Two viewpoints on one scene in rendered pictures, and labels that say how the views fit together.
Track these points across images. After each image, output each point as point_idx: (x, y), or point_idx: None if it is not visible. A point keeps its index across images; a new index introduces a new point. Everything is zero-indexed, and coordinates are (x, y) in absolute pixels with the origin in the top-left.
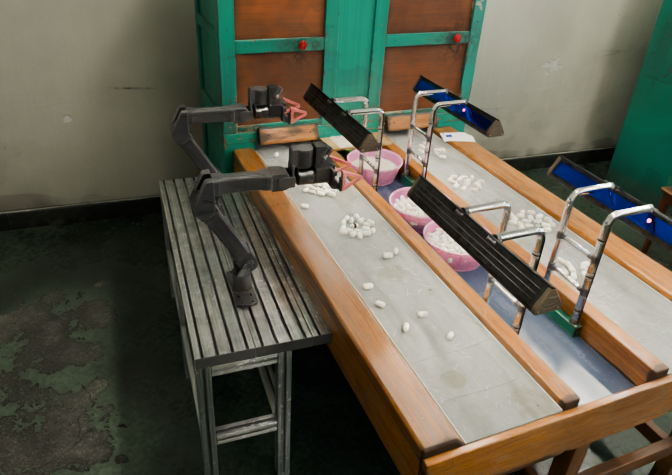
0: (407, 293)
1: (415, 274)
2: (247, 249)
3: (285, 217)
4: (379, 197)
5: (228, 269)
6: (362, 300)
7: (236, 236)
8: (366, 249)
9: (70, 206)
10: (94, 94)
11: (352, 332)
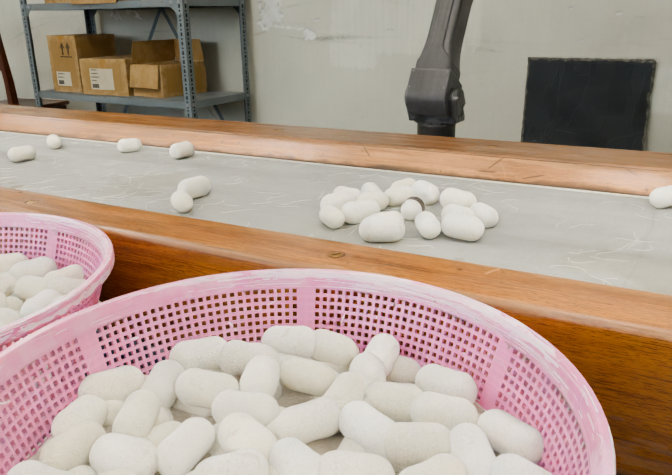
0: (78, 171)
1: (76, 195)
2: (418, 61)
3: (585, 151)
4: (556, 302)
5: None
6: (172, 144)
7: (430, 26)
8: (281, 194)
9: None
10: None
11: (144, 115)
